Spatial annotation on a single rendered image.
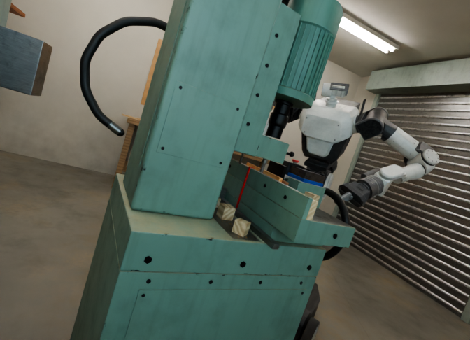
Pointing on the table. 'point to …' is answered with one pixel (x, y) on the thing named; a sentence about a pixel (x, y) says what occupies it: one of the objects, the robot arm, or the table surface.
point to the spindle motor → (309, 47)
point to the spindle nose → (278, 118)
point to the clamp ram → (278, 170)
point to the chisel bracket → (272, 150)
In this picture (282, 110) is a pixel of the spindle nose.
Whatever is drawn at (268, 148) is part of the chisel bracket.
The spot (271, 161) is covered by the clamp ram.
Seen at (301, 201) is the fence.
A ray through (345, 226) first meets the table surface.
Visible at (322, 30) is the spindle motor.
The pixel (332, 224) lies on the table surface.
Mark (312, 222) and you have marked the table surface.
